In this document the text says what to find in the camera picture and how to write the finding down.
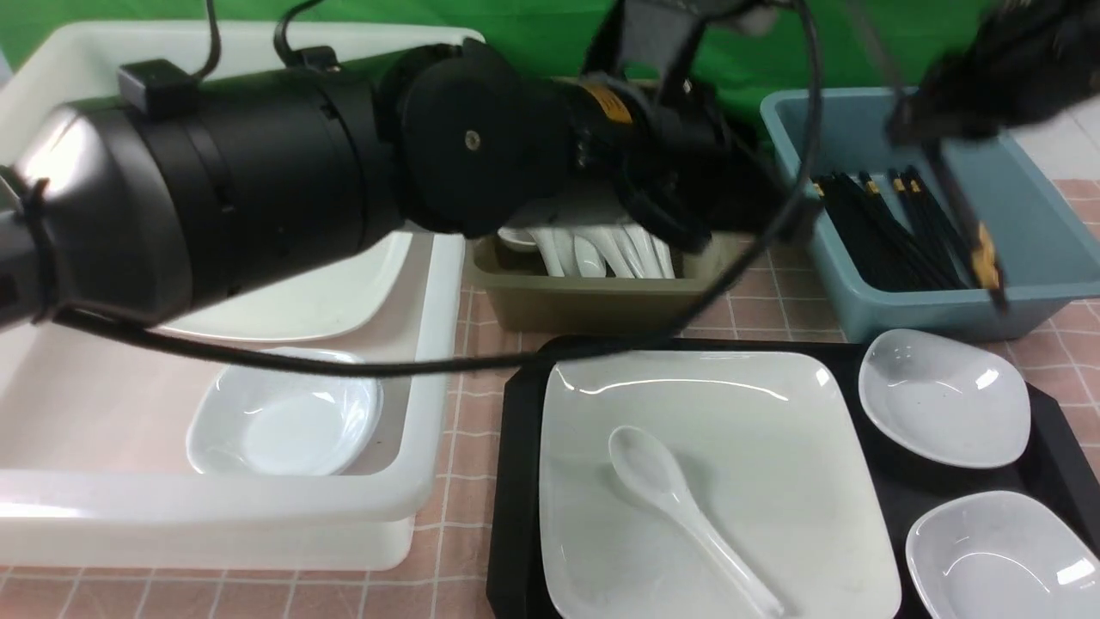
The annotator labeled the white spoon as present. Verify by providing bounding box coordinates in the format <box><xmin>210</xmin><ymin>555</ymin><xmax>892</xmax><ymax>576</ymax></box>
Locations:
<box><xmin>590</xmin><ymin>226</ymin><xmax>637</xmax><ymax>279</ymax></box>
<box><xmin>608</xmin><ymin>425</ymin><xmax>787</xmax><ymax>618</ymax></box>
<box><xmin>626</xmin><ymin>226</ymin><xmax>675</xmax><ymax>279</ymax></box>
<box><xmin>528</xmin><ymin>228</ymin><xmax>567</xmax><ymax>278</ymax></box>

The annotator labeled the white square rice plate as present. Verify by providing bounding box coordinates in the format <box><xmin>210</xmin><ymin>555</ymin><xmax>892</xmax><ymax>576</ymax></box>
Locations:
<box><xmin>539</xmin><ymin>350</ymin><xmax>902</xmax><ymax>618</ymax></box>

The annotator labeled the small white bowl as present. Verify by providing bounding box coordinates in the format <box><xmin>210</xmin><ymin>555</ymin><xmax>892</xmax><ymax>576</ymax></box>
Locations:
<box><xmin>186</xmin><ymin>365</ymin><xmax>385</xmax><ymax>475</ymax></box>
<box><xmin>858</xmin><ymin>329</ymin><xmax>1032</xmax><ymax>469</ymax></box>
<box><xmin>905</xmin><ymin>491</ymin><xmax>1099</xmax><ymax>618</ymax></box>

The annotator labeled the black chopstick gold tip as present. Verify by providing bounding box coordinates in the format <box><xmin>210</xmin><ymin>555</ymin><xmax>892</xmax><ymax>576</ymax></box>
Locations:
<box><xmin>920</xmin><ymin>139</ymin><xmax>1009</xmax><ymax>316</ymax></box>

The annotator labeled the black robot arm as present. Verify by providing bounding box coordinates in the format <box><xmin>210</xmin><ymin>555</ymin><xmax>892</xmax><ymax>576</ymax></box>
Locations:
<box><xmin>3</xmin><ymin>1</ymin><xmax>829</xmax><ymax>339</ymax></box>

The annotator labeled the white square plate in bin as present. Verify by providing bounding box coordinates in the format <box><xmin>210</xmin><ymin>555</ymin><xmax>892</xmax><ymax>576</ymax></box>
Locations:
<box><xmin>161</xmin><ymin>232</ymin><xmax>413</xmax><ymax>342</ymax></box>

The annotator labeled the olive green plastic bin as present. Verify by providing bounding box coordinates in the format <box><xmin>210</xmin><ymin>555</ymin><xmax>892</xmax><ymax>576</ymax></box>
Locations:
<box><xmin>465</xmin><ymin>78</ymin><xmax>743</xmax><ymax>335</ymax></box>

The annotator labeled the green cloth backdrop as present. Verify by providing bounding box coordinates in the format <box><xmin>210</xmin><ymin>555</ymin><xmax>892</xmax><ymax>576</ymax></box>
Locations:
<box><xmin>0</xmin><ymin>0</ymin><xmax>1063</xmax><ymax>169</ymax></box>

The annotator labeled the small white bowl in bin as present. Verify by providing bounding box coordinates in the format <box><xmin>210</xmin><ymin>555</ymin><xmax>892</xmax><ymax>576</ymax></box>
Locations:
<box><xmin>186</xmin><ymin>365</ymin><xmax>385</xmax><ymax>475</ymax></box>

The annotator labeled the black chopsticks bundle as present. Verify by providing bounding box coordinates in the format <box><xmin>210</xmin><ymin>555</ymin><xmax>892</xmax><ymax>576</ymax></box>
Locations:
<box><xmin>813</xmin><ymin>169</ymin><xmax>975</xmax><ymax>292</ymax></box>

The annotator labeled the large white plastic bin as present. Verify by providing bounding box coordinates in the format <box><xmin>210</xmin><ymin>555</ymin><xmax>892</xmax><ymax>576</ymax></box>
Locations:
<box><xmin>1</xmin><ymin>21</ymin><xmax>484</xmax><ymax>571</ymax></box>

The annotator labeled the blue plastic bin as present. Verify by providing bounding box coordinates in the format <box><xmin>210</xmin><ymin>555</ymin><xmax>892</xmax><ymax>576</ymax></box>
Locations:
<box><xmin>809</xmin><ymin>88</ymin><xmax>1099</xmax><ymax>341</ymax></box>

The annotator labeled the black plastic tray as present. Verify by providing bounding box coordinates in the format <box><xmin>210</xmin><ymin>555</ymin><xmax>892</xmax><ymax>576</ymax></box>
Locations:
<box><xmin>486</xmin><ymin>340</ymin><xmax>1099</xmax><ymax>618</ymax></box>

